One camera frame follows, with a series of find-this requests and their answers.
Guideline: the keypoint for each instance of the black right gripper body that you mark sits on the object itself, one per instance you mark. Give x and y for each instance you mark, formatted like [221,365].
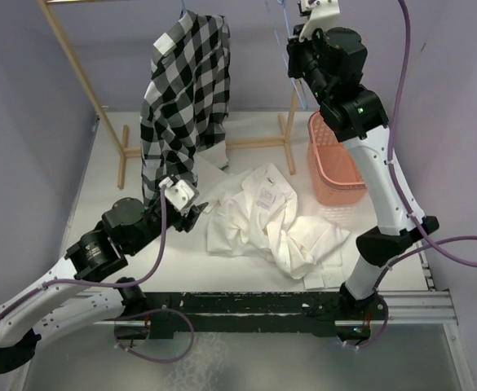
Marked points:
[295,50]

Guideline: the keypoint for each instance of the light blue wire hanger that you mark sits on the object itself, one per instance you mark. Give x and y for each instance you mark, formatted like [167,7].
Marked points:
[285,49]

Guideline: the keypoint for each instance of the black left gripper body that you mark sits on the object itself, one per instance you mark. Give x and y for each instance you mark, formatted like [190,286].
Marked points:
[185,220]

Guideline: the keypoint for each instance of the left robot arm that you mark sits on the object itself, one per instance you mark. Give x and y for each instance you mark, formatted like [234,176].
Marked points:
[75,293]

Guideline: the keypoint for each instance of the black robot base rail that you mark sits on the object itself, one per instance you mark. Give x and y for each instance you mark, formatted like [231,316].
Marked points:
[321,314]

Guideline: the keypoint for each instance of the pink plastic laundry basket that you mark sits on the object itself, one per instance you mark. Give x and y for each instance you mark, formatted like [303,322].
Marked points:
[335,178]

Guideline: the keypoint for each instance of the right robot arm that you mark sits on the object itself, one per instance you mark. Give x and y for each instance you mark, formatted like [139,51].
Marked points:
[331,63]

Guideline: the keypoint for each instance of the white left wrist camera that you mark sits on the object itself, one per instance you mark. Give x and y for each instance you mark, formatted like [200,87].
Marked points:
[179,193]

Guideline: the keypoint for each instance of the black white checkered shirt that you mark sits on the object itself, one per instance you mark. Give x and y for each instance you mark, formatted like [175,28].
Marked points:
[186,101]

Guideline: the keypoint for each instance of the wooden clothes rack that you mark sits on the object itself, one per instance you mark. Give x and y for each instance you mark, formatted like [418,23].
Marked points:
[108,45]

